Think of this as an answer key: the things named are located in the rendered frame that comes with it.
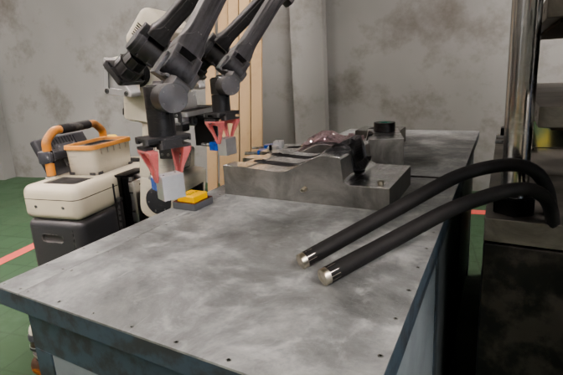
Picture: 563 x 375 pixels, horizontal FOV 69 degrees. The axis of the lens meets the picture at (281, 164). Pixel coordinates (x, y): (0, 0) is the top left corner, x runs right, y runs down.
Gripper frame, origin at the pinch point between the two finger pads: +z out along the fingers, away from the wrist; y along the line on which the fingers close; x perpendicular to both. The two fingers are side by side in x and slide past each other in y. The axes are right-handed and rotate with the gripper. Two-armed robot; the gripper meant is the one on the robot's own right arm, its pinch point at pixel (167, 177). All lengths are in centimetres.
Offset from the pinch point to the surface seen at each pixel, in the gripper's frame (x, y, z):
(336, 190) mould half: -11.3, 40.6, 10.2
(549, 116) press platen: -48, 75, -7
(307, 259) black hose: -32.4, 11.1, 12.3
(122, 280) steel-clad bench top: -11.6, -15.6, 14.5
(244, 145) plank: 231, 171, 43
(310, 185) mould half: -4.5, 37.7, 9.4
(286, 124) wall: 236, 227, 31
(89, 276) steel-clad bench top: -5.3, -19.7, 14.5
